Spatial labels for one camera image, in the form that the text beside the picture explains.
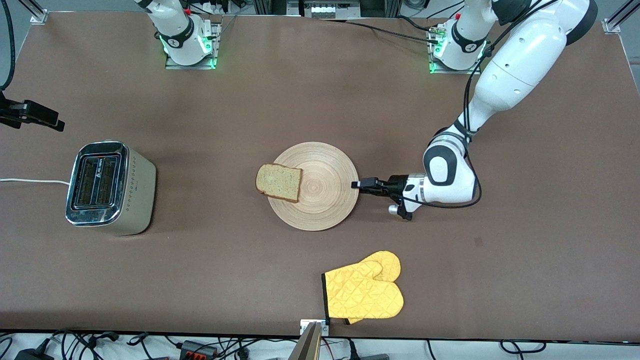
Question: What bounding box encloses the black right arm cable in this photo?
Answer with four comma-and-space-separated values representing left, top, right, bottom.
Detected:
0, 0, 16, 92

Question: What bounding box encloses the yellow quilted oven mitt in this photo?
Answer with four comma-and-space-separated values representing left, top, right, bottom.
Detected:
344, 250, 402, 326
321, 260, 405, 321

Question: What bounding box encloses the round wooden plate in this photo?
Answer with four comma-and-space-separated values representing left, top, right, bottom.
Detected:
265, 141, 360, 232

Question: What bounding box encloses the white power strip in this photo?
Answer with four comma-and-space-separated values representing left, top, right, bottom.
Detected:
300, 0, 346, 19

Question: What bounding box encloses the aluminium profile bar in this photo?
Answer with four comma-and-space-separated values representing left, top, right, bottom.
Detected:
287, 321, 323, 360

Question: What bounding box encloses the thick black base cable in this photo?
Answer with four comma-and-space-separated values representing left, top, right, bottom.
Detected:
396, 14, 441, 35

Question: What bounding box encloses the white toaster power cable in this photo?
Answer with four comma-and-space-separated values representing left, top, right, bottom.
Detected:
0, 177, 71, 186

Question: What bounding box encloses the thin black table cable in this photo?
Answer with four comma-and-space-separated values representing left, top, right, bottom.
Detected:
320, 18, 443, 47

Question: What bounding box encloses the black power adapter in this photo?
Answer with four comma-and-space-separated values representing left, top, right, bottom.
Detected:
14, 348, 55, 360

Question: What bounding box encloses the brown bread slice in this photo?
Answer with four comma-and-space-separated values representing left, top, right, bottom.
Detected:
255, 163, 303, 203

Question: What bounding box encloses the small metal edge bracket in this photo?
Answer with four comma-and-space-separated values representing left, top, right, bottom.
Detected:
299, 319, 330, 337

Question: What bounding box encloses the black box with orange connectors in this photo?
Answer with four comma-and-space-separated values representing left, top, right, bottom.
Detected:
179, 340, 219, 359

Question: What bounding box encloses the chrome two-slot toaster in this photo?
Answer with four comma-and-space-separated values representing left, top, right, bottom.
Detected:
64, 140, 157, 237

